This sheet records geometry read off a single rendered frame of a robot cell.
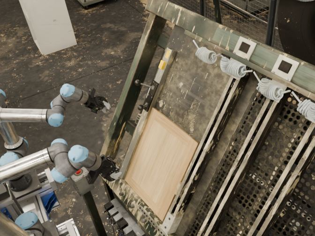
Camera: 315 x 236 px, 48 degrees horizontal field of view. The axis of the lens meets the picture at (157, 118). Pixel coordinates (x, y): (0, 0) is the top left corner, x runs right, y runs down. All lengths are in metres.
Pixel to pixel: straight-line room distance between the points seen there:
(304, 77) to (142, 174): 1.23
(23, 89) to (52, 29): 1.12
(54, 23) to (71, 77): 1.00
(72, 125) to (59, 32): 1.97
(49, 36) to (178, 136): 4.12
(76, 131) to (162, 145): 2.25
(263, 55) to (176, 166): 0.84
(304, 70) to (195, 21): 0.68
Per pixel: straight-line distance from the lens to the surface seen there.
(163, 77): 2.22
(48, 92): 5.14
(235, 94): 1.84
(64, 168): 1.60
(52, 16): 5.82
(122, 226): 2.45
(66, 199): 3.70
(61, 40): 6.00
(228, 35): 1.85
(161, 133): 2.22
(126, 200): 2.46
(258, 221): 1.79
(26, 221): 2.03
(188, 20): 2.04
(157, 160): 2.25
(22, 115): 2.07
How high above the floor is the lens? 2.81
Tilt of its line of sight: 41 degrees down
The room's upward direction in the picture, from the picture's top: 8 degrees counter-clockwise
